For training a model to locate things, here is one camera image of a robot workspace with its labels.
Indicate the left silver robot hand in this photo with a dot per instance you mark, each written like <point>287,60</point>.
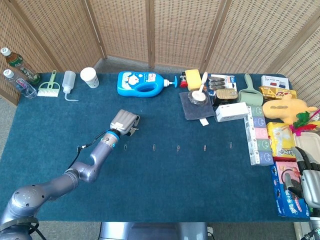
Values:
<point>123,120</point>

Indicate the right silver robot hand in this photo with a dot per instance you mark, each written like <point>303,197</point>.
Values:
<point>311,187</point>

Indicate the small bead chain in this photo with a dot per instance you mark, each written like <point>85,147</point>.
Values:
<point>135,129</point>

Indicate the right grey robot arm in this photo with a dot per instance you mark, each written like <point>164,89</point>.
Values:
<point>315,225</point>

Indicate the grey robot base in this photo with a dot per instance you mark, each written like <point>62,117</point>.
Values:
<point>150,231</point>

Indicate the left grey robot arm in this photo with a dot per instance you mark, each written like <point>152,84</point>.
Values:
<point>97,155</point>

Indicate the pink box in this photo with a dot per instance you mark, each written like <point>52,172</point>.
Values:
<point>287,167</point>

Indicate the blue glove box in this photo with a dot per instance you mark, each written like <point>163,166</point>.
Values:
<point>285,207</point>

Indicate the blue detergent pump bottle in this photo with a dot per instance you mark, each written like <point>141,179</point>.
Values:
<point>130,82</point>

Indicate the beige lidded container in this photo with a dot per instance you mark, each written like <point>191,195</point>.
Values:
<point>310,145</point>

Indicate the white paper cup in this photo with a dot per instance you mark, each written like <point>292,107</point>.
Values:
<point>89,77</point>

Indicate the yellow snack bag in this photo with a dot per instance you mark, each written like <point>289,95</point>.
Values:
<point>280,137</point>

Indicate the translucent squeeze wash bottle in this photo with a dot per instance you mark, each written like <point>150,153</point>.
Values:
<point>68,80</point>

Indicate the blue carpet table cover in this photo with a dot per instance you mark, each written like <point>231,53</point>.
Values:
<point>160,180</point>

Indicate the feather cat toy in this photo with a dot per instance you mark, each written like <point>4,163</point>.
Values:
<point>303,117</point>

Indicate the grey folded cloth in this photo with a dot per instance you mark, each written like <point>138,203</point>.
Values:
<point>197,111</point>

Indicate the pastel smiley tissue pack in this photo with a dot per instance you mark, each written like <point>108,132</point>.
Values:
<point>260,132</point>

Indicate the yellow sponge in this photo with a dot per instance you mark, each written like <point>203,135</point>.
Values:
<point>193,80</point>

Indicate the green hand brush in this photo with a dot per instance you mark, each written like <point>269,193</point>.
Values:
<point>48,90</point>

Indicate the yellow plush toy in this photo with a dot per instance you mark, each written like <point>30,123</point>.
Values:
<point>282,108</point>

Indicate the white plastic spoon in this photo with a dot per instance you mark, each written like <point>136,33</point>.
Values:
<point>203,80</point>

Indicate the gold snack pack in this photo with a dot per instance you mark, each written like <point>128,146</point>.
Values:
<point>277,93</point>

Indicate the wicker folding screen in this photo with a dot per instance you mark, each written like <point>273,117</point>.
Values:
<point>175,30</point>

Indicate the black gold tin can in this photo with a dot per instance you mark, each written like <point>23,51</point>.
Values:
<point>226,95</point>

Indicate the white cardboard box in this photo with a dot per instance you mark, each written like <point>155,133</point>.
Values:
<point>232,111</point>

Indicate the clear water bottle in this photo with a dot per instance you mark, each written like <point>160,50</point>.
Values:
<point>20,83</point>

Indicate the green lint roller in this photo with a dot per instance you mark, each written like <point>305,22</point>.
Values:
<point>250,96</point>

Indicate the white box red blue print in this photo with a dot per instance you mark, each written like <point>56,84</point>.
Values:
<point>275,82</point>

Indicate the green tea bottle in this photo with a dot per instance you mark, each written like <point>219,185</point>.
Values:
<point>17,62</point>

